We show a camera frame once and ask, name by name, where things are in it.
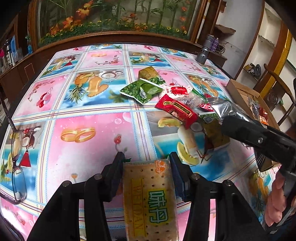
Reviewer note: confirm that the dark wooden chair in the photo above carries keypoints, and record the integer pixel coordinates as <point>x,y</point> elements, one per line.
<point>274,94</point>

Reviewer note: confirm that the person's right hand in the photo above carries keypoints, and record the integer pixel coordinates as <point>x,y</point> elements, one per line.
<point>276,202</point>

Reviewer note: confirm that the red snack packet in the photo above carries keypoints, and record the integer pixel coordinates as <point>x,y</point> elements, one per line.
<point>177,110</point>

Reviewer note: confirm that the grey flashlight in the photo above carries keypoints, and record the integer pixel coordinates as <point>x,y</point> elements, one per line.
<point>204,52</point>

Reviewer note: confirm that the green snack packet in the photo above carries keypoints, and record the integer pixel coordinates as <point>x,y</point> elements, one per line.
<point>141,91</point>

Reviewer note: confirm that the colourful patterned tablecloth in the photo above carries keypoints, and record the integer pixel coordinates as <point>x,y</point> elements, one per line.
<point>74,121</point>

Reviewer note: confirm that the beige cracker pack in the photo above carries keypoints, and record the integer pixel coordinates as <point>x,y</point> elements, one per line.
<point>149,201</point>

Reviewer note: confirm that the red and white candy packet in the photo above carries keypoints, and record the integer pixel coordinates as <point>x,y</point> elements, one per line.
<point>175,90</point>

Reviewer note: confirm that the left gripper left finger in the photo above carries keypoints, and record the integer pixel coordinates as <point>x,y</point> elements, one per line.
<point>112,174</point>

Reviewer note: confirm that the flower mural glass panel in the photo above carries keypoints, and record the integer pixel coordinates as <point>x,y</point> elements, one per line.
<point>50,21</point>

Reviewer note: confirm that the brown cardboard tray box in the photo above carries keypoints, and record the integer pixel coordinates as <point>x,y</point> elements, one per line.
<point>251,102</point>

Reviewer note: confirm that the silver foil packet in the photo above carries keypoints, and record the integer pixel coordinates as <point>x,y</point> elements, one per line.
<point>224,108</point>

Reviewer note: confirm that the yellow-green snack packet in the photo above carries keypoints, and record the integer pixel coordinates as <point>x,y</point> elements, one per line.
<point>150,74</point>

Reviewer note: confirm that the purple bottle right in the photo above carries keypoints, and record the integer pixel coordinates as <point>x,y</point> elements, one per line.
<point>214,45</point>

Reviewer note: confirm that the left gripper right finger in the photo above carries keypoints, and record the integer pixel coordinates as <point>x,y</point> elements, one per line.
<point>181,174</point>

